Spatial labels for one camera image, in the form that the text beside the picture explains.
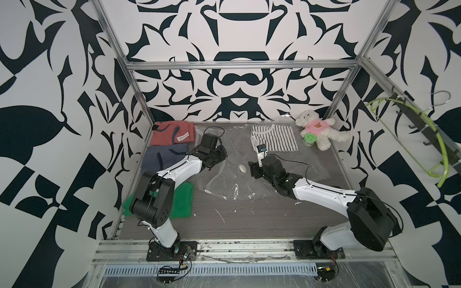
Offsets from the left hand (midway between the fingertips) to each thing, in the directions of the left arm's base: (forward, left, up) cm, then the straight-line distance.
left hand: (225, 149), depth 92 cm
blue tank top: (+2, +37, -9) cm, 38 cm away
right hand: (-7, -13, +2) cm, 15 cm away
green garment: (-22, +21, -9) cm, 32 cm away
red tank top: (+21, +35, -10) cm, 42 cm away
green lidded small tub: (+11, -49, -8) cm, 51 cm away
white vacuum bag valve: (-7, -8, -8) cm, 14 cm away
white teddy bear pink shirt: (+14, -58, -5) cm, 60 cm away
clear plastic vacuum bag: (-14, -2, -5) cm, 15 cm away
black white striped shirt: (+16, -31, -11) cm, 36 cm away
